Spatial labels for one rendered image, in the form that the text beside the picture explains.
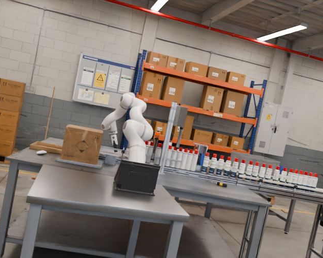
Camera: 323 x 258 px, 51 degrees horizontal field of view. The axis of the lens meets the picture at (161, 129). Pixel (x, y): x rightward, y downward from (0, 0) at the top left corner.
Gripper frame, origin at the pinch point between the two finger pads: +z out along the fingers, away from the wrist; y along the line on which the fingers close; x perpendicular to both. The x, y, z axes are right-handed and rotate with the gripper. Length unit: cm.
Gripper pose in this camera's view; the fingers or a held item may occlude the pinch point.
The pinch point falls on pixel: (115, 150)
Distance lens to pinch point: 325.1
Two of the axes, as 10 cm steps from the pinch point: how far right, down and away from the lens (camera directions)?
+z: 1.4, 9.9, 0.9
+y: -1.1, -0.8, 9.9
